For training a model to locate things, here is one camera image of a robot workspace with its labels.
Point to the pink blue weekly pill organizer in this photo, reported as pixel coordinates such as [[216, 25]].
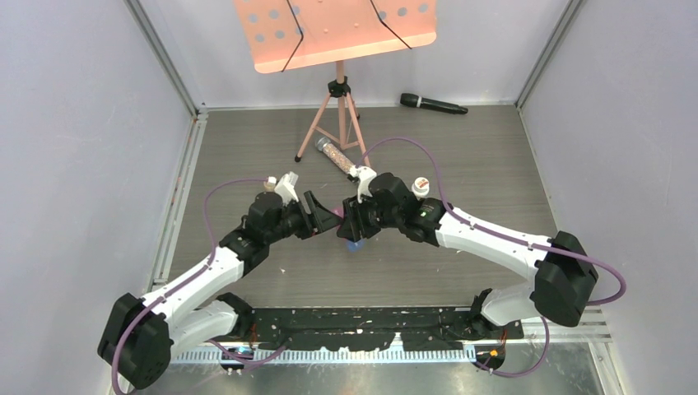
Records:
[[352, 246]]

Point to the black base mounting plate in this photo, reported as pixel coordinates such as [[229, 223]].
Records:
[[368, 329]]

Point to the pink music stand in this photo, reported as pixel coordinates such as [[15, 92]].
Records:
[[288, 35]]

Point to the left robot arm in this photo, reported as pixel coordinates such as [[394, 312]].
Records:
[[143, 334]]

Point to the black microphone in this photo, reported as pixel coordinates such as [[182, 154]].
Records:
[[420, 102]]

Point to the white vitamin pill bottle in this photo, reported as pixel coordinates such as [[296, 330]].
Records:
[[421, 187]]

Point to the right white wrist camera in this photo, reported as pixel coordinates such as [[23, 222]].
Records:
[[363, 175]]

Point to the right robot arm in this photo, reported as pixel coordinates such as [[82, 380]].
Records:
[[557, 281]]

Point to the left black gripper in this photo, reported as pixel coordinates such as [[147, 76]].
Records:
[[320, 219]]

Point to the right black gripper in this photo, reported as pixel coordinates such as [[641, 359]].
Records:
[[353, 221]]

